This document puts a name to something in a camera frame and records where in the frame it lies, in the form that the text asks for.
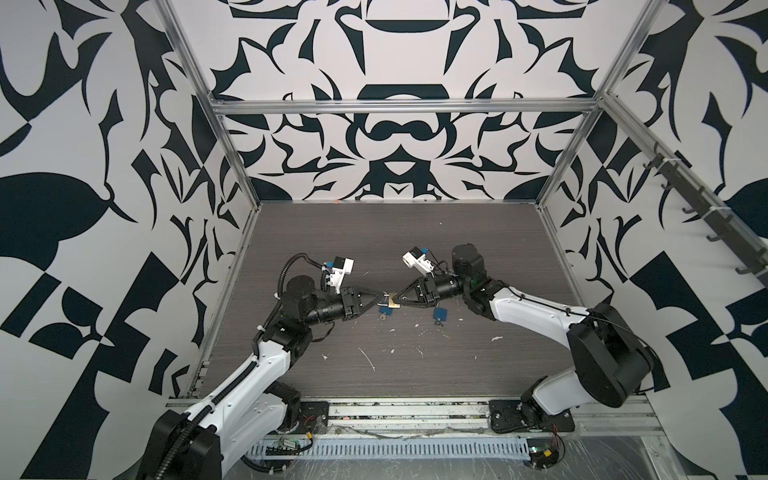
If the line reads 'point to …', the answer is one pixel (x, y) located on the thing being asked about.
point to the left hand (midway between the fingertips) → (385, 293)
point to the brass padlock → (392, 304)
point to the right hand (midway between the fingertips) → (400, 305)
